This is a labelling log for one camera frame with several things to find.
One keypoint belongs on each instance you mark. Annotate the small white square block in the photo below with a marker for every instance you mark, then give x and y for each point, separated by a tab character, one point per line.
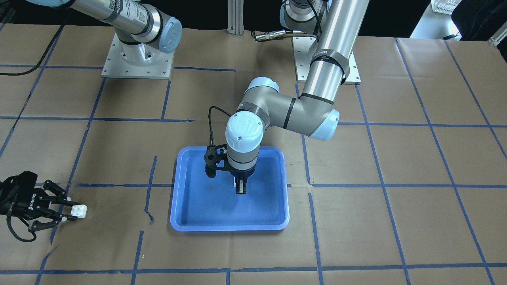
79	211

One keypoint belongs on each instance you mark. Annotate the silver cable connector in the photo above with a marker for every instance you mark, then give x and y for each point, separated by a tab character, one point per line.
272	35

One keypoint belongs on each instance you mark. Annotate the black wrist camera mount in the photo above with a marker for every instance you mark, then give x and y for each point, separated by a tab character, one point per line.
215	159

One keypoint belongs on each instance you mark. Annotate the blue plastic tray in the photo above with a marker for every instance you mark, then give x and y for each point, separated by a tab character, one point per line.
202	204

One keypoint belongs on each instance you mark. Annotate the white basket in background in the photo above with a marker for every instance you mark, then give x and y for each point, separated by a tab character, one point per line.
444	6

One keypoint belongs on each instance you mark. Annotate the aluminium extrusion post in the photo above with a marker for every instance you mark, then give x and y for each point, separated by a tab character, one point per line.
235	17

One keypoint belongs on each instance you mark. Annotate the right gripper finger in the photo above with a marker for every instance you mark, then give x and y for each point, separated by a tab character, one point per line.
60	197
56	219

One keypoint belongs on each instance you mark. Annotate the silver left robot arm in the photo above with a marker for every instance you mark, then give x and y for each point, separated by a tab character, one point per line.
312	114

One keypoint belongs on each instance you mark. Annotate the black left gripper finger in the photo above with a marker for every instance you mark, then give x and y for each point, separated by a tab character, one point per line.
238	186
243	187

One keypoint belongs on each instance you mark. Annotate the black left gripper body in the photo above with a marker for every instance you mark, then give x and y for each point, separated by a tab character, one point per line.
241	174

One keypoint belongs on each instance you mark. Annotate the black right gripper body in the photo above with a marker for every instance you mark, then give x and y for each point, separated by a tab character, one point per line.
24	199

